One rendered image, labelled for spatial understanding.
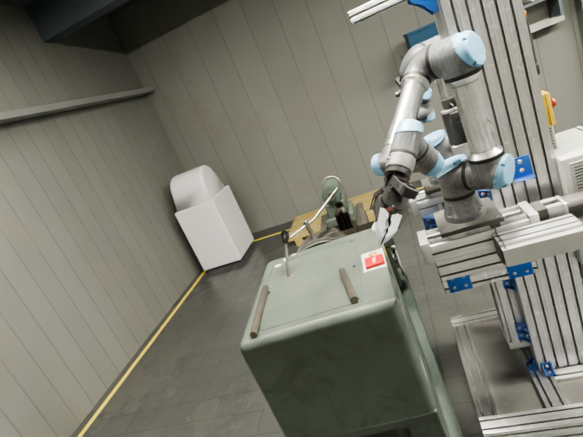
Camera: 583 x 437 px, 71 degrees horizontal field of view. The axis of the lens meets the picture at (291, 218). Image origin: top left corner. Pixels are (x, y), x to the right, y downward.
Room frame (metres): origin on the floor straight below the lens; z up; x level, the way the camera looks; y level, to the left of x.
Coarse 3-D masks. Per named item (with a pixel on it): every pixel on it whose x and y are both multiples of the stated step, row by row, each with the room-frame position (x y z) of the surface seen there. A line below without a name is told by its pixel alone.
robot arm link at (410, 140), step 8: (408, 120) 1.12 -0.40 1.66; (400, 128) 1.12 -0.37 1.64; (408, 128) 1.10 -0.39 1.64; (416, 128) 1.10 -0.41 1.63; (400, 136) 1.10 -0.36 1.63; (408, 136) 1.09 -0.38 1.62; (416, 136) 1.09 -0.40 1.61; (392, 144) 1.11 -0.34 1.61; (400, 144) 1.09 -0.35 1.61; (408, 144) 1.08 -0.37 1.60; (416, 144) 1.09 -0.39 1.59; (424, 144) 1.11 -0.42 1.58; (392, 152) 1.11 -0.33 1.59; (408, 152) 1.07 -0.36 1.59; (416, 152) 1.08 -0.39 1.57; (424, 152) 1.11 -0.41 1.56
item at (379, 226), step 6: (384, 210) 1.00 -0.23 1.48; (378, 216) 0.99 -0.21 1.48; (384, 216) 0.99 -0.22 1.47; (378, 222) 0.98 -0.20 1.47; (384, 222) 0.99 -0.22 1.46; (372, 228) 1.03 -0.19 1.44; (378, 228) 0.98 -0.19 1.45; (384, 228) 0.98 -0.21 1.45; (378, 234) 0.97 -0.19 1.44; (378, 240) 0.97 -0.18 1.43
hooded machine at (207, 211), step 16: (176, 176) 5.57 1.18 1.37; (192, 176) 5.38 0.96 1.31; (208, 176) 5.47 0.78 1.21; (176, 192) 5.41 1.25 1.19; (192, 192) 5.33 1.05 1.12; (208, 192) 5.27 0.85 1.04; (224, 192) 5.58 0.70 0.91; (176, 208) 5.40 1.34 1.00; (192, 208) 5.29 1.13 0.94; (208, 208) 5.22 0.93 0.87; (224, 208) 5.39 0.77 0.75; (192, 224) 5.32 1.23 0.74; (208, 224) 5.25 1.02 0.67; (224, 224) 5.20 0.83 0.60; (240, 224) 5.63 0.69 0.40; (192, 240) 5.36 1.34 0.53; (208, 240) 5.29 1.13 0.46; (224, 240) 5.22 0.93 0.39; (240, 240) 5.41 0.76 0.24; (208, 256) 5.32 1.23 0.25; (224, 256) 5.25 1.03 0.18; (240, 256) 5.22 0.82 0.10
